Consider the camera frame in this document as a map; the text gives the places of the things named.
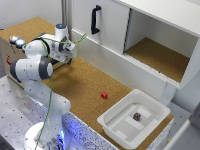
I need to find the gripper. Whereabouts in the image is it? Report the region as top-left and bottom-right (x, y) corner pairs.
(50, 39), (79, 65)

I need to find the wooden drawer box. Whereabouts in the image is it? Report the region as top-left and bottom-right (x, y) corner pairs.
(0, 16), (70, 84)

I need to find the red button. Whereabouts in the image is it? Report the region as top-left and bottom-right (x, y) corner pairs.
(9, 34), (20, 45)

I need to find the white sliding door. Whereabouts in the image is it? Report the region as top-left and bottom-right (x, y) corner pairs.
(72, 0), (131, 56)

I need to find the pink block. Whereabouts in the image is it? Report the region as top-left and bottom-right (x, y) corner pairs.
(101, 91), (109, 100)

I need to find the white plastic box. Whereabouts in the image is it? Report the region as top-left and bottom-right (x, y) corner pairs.
(96, 88), (172, 150)

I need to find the purple block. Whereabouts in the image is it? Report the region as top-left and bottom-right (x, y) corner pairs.
(133, 112), (142, 122)

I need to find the white cabinet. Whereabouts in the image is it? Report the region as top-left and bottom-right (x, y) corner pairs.
(71, 0), (200, 108)

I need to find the black door handle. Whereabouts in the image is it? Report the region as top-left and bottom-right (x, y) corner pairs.
(90, 4), (102, 36)

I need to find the green cable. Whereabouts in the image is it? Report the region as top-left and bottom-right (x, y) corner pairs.
(33, 32), (88, 150)

